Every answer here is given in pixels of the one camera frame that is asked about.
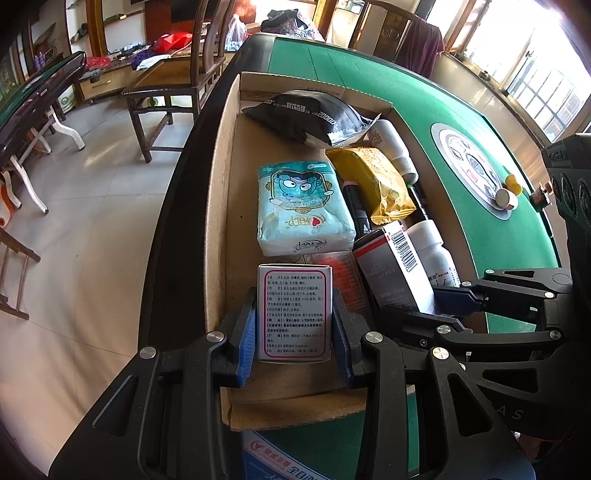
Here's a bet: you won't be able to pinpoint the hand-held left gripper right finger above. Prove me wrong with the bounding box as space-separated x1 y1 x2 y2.
331 288 539 480

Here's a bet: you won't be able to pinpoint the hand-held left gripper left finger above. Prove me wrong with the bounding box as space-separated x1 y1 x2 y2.
48 286 259 480

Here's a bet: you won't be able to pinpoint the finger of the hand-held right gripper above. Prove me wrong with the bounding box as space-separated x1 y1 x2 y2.
398 314 568 366
431 268 575 324

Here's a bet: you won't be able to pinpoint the white medicine box red border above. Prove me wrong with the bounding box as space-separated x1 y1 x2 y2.
256 263 334 363

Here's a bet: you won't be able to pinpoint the dark grey box white side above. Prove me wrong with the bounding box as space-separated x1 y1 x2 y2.
353 220 437 319

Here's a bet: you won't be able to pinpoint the long black pen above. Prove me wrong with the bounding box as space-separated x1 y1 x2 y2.
406 182 435 224

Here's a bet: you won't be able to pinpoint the cardboard box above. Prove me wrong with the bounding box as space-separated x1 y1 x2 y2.
203 71 490 432

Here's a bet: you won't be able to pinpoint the white medicine bottle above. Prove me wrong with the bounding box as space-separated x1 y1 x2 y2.
406 219 462 289

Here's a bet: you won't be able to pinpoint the red flat packet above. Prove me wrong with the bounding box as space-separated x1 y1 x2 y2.
295 251 370 319

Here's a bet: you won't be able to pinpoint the white round jar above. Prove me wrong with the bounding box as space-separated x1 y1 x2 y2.
494 187 519 210

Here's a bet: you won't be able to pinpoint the blue white printed box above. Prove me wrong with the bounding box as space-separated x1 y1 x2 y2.
240 427 370 480

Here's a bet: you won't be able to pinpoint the black marker pen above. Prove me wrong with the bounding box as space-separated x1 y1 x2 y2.
342 181 373 241

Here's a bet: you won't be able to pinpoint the cartoon print tissue pack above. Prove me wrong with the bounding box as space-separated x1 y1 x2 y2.
256 159 357 257

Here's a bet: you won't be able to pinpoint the yellow snack packet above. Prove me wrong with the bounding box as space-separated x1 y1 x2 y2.
325 147 417 224

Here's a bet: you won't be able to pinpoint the round grey table control panel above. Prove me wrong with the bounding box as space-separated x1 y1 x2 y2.
430 122 520 221

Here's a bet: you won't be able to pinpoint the wooden framed windows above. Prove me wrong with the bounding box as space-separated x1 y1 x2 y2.
443 0 591 144

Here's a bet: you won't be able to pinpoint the black packet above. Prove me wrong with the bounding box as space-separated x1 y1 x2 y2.
242 90 386 148

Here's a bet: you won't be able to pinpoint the dark wooden chair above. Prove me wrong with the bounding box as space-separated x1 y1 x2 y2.
0 228 42 321

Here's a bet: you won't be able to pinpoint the purple cloth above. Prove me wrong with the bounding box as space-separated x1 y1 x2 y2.
392 11 445 79

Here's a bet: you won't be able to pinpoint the brown wooden chair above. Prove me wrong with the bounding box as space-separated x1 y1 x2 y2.
121 0 236 164

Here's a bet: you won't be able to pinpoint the white orange plastic container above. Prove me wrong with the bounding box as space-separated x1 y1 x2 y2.
0 178 21 229

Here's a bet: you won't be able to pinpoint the wooden chair with carved back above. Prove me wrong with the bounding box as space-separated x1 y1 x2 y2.
348 0 444 79

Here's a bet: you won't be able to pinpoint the low wooden drawer cabinet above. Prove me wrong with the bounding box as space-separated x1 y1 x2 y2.
76 55 153 104

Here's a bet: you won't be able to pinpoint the blue white bag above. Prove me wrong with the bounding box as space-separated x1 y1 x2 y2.
130 50 172 71

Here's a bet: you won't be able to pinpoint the large red plastic bag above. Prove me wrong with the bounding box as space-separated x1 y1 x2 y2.
152 31 194 54

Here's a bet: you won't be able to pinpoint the white plastic bag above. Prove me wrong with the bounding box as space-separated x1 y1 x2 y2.
225 13 249 51

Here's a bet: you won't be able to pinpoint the dark mahjong table white legs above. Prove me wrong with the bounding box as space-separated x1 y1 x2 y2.
0 50 88 215

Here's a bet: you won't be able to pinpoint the dark clothing pile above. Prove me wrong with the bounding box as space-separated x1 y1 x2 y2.
259 8 326 42

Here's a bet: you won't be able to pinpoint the black television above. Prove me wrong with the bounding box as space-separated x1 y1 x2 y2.
168 0 197 23

